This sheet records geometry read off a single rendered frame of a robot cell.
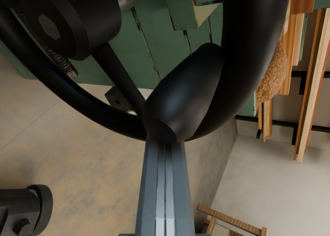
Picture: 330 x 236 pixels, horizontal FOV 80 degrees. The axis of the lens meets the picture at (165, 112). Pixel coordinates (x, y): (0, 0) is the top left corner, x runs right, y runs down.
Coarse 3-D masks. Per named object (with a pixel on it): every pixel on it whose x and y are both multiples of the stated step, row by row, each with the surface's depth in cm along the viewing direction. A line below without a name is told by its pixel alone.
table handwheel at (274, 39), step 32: (0, 0) 18; (32, 0) 13; (64, 0) 12; (96, 0) 14; (128, 0) 18; (224, 0) 9; (256, 0) 8; (288, 0) 8; (0, 32) 22; (64, 32) 14; (96, 32) 14; (224, 32) 10; (256, 32) 9; (32, 64) 24; (224, 64) 11; (256, 64) 10; (64, 96) 25; (128, 96) 19; (224, 96) 12; (128, 128) 23
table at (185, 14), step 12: (168, 0) 20; (180, 0) 19; (192, 0) 19; (180, 12) 20; (192, 12) 19; (204, 12) 21; (216, 12) 27; (180, 24) 21; (192, 24) 20; (216, 24) 28; (216, 36) 30; (252, 96) 34; (252, 108) 36
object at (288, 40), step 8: (296, 16) 36; (288, 24) 38; (296, 24) 38; (288, 32) 38; (280, 40) 40; (288, 40) 39; (288, 48) 40; (288, 56) 41; (288, 64) 43; (288, 72) 44; (288, 80) 45; (280, 88) 47; (288, 88) 46
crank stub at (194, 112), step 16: (208, 48) 10; (192, 64) 9; (208, 64) 9; (176, 80) 8; (192, 80) 8; (208, 80) 8; (160, 96) 7; (176, 96) 7; (192, 96) 8; (208, 96) 8; (144, 112) 8; (160, 112) 7; (176, 112) 7; (192, 112) 7; (160, 128) 7; (176, 128) 7; (192, 128) 8
